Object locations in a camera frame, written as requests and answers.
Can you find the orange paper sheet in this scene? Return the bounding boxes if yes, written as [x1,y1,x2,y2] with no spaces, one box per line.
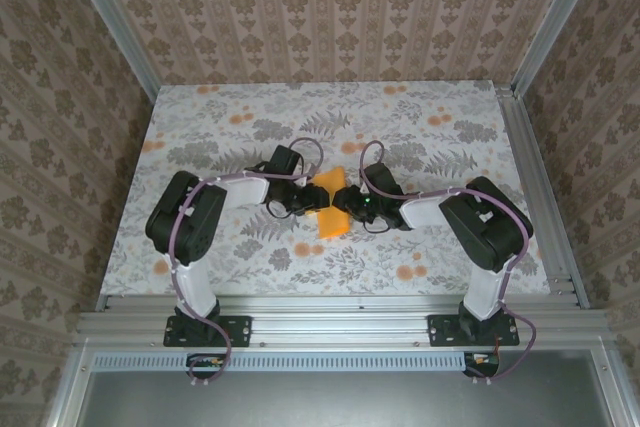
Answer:
[309,165,352,240]

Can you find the floral printed table cover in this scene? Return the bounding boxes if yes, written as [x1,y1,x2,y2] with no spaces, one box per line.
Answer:
[99,80,551,297]

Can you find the black connector board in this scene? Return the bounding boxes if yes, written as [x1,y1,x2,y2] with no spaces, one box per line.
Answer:
[463,351,501,378]
[187,354,229,379]

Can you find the grey metal panel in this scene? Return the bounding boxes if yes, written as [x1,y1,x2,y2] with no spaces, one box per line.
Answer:
[74,369,619,427]

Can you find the aluminium frame rail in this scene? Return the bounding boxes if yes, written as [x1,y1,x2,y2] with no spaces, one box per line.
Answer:
[74,294,609,348]

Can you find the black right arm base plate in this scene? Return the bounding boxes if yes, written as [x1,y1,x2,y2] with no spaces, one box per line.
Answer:
[428,314,521,348]

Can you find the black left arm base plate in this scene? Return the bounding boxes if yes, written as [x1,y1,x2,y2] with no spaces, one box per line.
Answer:
[164,315,252,348]

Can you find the grey slotted cable duct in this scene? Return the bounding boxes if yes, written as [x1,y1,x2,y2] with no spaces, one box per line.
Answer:
[92,352,469,372]

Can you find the aluminium side rail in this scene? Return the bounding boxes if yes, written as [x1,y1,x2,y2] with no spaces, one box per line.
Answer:
[494,86,591,309]

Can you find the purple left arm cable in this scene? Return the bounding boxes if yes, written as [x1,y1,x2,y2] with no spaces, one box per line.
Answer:
[167,137,325,389]

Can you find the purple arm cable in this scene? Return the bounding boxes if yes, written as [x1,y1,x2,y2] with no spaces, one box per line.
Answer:
[359,140,539,383]
[167,137,325,389]

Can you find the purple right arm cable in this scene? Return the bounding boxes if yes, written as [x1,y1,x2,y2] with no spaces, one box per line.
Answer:
[359,140,539,383]

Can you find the aluminium frame post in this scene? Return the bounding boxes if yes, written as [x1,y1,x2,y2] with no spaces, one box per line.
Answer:
[509,0,609,98]
[58,0,164,102]

